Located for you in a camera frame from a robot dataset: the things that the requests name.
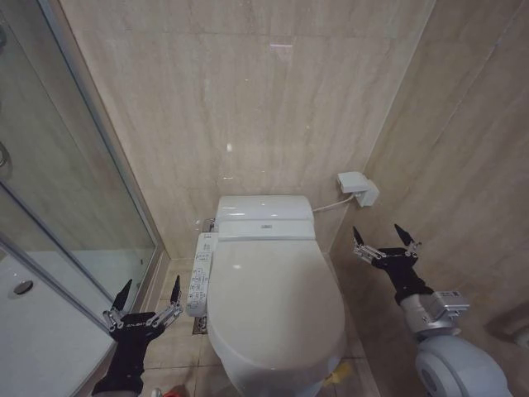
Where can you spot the yellow plastic item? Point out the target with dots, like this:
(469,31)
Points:
(339,372)

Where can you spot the red toilet brush holder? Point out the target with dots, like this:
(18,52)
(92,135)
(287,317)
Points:
(178,392)

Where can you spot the chrome shower drain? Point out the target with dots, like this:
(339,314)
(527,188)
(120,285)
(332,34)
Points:
(22,286)

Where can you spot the square floor drain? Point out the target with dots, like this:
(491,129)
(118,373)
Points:
(200,326)

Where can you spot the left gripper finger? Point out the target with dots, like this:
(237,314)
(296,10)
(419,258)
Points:
(175,294)
(122,298)

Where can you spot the white bidet control panel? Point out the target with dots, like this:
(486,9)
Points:
(200,273)

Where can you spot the metal shower frame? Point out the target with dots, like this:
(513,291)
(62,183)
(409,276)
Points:
(120,157)

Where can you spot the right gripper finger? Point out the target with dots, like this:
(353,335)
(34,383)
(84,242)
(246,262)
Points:
(360,245)
(406,238)

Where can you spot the white wall outlet box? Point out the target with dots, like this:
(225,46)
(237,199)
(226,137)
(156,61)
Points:
(358,186)

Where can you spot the white toilet lid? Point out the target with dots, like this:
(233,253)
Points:
(273,297)

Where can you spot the white shower tray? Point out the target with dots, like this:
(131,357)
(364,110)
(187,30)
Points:
(45,343)

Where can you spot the chrome water valve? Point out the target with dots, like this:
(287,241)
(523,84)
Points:
(210,223)

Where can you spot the white toilet bowl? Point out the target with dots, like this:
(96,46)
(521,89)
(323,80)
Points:
(285,382)

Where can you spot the shower glass panel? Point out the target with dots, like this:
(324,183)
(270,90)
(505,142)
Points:
(62,157)

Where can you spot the white bidet seat housing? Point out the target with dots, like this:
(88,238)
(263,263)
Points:
(264,211)

